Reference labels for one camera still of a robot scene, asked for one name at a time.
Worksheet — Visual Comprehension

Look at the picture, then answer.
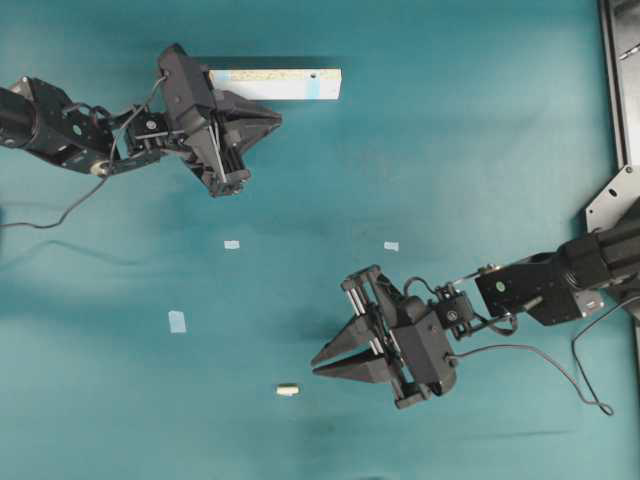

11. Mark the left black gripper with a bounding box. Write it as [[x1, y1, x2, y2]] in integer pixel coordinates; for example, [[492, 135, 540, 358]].
[[127, 89, 282, 197]]

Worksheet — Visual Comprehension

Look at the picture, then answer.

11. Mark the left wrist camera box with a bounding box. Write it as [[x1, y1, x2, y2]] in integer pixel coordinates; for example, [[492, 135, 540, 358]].
[[158, 44, 215, 135]]

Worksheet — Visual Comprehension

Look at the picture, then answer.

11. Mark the grey metal base plate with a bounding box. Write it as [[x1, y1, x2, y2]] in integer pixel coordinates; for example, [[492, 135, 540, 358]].
[[585, 166, 639, 232]]

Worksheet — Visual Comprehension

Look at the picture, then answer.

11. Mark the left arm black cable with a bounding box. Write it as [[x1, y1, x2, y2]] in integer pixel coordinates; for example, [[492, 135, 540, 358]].
[[0, 74, 169, 230]]

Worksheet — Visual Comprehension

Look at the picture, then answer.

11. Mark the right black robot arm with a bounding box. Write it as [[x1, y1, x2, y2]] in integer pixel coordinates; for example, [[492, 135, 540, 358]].
[[311, 202, 639, 409]]

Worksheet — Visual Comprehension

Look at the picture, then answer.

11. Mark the small wooden rod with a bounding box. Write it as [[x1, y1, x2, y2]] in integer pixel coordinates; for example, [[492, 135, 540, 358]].
[[275, 383, 301, 397]]

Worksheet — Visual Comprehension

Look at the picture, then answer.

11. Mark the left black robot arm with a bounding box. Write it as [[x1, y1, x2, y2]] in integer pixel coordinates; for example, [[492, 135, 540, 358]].
[[1, 77, 282, 197]]

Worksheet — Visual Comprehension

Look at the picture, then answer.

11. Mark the black aluminium frame rail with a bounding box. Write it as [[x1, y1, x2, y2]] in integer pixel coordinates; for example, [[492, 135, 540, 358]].
[[598, 1, 639, 169]]

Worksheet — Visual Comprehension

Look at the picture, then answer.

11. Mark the blue tape marker left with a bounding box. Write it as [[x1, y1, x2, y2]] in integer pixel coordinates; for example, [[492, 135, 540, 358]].
[[168, 310, 187, 334]]

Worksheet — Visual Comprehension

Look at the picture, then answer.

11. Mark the white wooden board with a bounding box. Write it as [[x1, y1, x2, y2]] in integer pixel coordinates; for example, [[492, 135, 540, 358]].
[[208, 68, 342, 101]]

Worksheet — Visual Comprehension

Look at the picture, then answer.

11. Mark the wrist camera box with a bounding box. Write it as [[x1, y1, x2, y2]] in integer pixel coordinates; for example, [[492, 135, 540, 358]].
[[158, 44, 215, 135], [391, 296, 457, 396]]

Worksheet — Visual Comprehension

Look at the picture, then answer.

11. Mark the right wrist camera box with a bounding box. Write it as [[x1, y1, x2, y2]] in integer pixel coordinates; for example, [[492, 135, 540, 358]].
[[391, 296, 457, 396]]

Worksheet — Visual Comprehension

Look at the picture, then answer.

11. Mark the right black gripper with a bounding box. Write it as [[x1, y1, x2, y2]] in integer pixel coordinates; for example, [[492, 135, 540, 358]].
[[311, 265, 457, 409]]

